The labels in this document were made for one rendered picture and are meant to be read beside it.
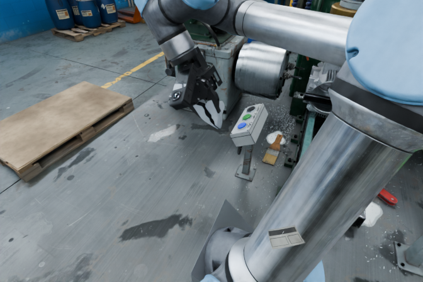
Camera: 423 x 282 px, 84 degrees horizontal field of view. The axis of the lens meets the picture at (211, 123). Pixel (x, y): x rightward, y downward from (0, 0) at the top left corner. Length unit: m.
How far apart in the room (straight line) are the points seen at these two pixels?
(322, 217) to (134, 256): 0.62
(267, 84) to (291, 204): 0.79
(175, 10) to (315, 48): 0.27
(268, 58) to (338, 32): 0.64
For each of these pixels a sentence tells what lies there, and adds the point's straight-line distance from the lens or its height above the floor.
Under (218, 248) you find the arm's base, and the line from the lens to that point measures 0.61.
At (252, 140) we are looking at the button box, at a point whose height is 1.05.
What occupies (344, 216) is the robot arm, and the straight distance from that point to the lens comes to 0.31.
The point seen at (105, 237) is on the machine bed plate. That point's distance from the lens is 0.88.
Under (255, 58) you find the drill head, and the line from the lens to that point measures 1.06.
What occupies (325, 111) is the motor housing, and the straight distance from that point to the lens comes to 1.14.
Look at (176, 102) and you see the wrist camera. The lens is 0.52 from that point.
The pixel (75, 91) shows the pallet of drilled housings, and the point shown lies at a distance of 3.15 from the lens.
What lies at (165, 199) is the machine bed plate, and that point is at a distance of 0.90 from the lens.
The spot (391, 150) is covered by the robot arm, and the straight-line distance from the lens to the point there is 0.28.
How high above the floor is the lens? 1.53
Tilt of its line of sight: 38 degrees down
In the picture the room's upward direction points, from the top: straight up
